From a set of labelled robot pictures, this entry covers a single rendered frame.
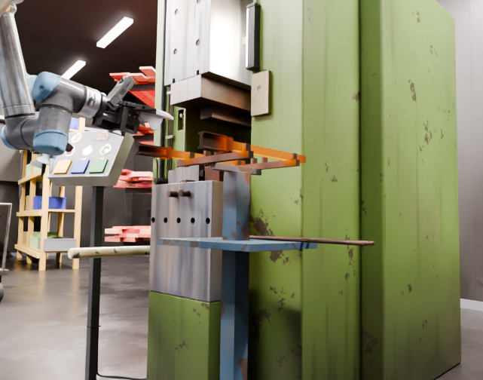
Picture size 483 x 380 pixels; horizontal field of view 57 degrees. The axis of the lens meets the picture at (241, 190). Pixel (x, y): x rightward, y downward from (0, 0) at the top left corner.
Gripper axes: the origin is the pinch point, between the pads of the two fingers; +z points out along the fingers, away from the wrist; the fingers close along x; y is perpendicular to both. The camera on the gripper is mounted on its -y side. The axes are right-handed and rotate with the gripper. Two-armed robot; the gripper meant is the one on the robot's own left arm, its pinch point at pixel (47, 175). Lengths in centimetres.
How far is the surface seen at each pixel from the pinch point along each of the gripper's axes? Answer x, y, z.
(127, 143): -16.7, -39.4, -19.5
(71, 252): -4.0, -11.8, 31.1
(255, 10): 50, -64, -68
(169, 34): 11, -46, -66
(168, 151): 67, -18, -3
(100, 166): -13.6, -25.6, -7.1
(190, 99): 26, -49, -33
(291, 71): 66, -70, -40
